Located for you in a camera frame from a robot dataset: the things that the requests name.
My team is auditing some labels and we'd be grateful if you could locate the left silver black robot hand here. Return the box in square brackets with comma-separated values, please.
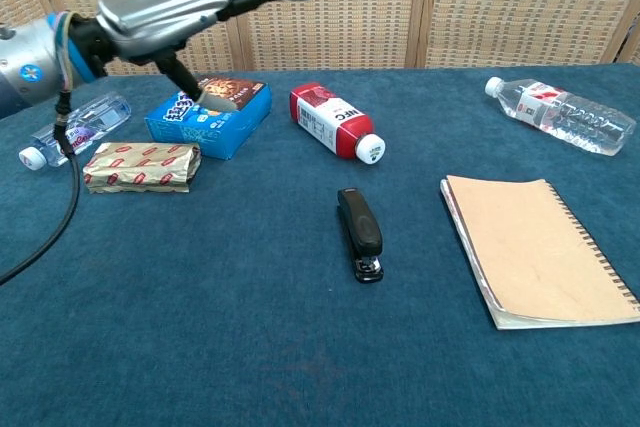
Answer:
[69, 0, 314, 113]

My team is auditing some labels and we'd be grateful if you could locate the black stapler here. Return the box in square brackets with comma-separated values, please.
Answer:
[336, 187, 385, 284]

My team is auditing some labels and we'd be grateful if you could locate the clear bottle purple label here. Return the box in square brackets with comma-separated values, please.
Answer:
[18, 91, 132, 171]

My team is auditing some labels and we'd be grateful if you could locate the red juice carton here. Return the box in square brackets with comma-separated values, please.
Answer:
[289, 82, 387, 166]

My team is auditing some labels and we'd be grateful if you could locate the clear water bottle red label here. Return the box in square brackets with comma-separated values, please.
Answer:
[483, 76, 638, 157]

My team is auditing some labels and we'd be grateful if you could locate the kraft spiral notebook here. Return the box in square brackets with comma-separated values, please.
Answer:
[439, 174, 640, 332]

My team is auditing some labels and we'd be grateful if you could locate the blue cookie box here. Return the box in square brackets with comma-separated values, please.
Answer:
[144, 76, 273, 161]

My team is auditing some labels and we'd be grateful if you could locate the gold red wrapped snack pack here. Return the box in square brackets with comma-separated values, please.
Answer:
[82, 141, 203, 195]

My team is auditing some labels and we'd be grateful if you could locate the woven bamboo folding screen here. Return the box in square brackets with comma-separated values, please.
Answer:
[0, 0, 640, 77]

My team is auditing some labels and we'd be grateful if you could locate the blue felt table cloth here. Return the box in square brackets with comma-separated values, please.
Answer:
[0, 62, 640, 427]

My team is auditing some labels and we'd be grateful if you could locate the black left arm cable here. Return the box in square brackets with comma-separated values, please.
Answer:
[0, 11, 84, 286]

